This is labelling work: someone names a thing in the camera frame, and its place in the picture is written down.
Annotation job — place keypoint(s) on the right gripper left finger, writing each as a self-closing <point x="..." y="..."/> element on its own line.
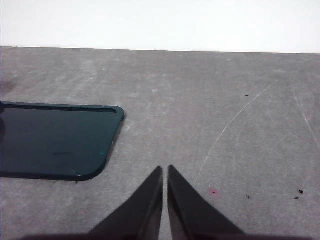
<point x="142" y="212"/>

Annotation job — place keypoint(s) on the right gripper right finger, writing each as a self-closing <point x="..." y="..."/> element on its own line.
<point x="190" y="212"/>

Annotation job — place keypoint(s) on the black rectangular tray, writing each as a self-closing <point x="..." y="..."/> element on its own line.
<point x="55" y="140"/>

